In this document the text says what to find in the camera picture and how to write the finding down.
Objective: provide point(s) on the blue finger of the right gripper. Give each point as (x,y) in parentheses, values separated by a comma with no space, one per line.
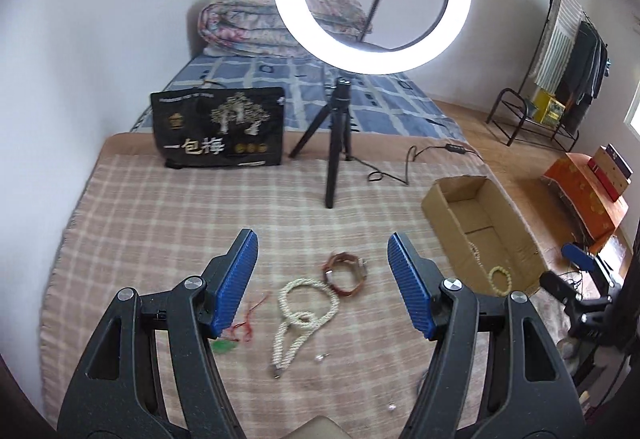
(583,260)
(555,286)

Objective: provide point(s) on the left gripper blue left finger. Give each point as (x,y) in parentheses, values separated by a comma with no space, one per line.
(116,392)

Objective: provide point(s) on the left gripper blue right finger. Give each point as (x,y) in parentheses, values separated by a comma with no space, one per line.
(527,392)

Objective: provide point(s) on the red cord jade pendant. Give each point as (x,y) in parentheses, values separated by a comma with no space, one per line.
(239,333)

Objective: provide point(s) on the brown leather watch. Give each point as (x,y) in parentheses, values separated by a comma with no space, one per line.
(345,273)

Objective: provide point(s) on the orange cloth covered table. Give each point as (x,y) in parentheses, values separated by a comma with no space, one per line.
(599,214)

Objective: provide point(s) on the cardboard box on table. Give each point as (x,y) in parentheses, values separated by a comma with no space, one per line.
(612,171)

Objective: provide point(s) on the brown cardboard box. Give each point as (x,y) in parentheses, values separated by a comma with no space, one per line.
(488,244)

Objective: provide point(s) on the window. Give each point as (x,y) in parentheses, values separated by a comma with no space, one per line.
(632,118)

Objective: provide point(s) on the yellow box on rack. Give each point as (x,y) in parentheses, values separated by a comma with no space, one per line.
(548,110)

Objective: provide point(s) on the dark hanging clothes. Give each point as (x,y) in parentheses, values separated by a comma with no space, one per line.
(588,65)

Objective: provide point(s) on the striped hanging towel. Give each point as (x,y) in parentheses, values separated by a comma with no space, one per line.
(558,40)

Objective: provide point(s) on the black clothes rack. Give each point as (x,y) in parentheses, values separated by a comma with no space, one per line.
(513,109)

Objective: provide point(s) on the black printed gift bag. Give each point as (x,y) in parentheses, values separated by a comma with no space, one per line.
(213,128)

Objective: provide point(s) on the black tripod stand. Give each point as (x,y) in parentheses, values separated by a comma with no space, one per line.
(337,109)

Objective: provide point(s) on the folded floral quilt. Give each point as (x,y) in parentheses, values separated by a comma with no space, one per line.
(254,27)

